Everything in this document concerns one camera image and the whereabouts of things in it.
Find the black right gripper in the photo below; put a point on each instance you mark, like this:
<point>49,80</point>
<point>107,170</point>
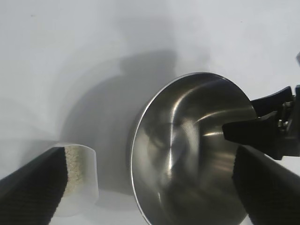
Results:
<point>294,131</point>

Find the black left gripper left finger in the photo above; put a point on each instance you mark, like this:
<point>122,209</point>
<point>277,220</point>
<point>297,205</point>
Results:
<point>30,192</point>

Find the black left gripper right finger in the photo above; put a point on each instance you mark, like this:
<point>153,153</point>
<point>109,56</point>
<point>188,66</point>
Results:
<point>269,192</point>

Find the white rice grains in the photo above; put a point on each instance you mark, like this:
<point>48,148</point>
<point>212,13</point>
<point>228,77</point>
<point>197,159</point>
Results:
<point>75,168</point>

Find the clear plastic measuring cup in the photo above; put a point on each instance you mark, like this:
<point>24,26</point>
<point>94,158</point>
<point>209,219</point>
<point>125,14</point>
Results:
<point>90,178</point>

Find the stainless steel mixing bowl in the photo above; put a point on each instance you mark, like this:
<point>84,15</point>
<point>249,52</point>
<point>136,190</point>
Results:
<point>175,140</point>

